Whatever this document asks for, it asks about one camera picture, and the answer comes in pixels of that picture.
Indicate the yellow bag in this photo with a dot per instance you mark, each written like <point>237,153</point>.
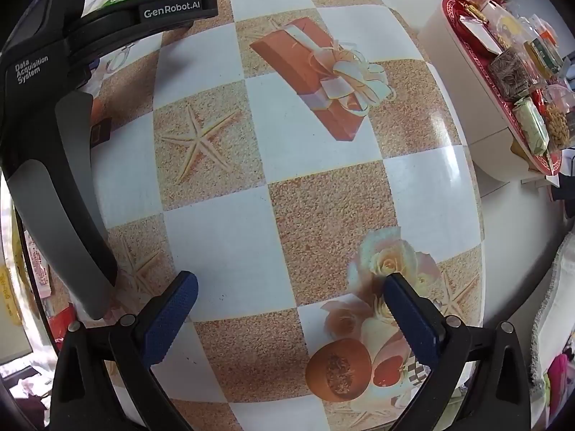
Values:
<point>9,283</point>

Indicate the white flat packet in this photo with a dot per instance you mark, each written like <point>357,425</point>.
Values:
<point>478,33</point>

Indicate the white and pink packet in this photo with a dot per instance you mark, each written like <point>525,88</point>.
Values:
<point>38,265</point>

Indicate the red patterned tray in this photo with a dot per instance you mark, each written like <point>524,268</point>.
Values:
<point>450,15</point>

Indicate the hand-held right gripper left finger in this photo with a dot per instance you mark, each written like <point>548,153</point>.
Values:
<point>173,318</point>

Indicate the white side table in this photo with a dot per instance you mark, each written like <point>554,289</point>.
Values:
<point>471,112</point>

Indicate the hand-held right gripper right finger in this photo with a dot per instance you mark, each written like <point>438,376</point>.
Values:
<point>413,323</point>

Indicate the clear peanut bag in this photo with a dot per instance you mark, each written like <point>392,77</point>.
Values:
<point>557,121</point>

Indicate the green boxed snack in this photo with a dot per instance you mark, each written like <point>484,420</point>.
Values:
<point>543,56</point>

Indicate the pale green snack packet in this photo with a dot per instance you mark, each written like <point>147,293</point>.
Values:
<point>532,128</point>

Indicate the brown seed packet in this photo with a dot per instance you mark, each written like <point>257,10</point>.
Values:
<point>512,74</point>

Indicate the white lace-edged cushion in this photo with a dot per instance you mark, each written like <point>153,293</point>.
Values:
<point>555,305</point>

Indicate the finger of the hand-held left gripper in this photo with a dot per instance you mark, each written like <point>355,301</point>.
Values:
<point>170,9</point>

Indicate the pink cloth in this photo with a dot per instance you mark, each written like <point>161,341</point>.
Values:
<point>559,377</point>

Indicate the checkered printed tablecloth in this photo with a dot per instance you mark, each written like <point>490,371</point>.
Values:
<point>215,233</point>

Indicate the yellow snack packet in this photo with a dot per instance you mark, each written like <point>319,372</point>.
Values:
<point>510,27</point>

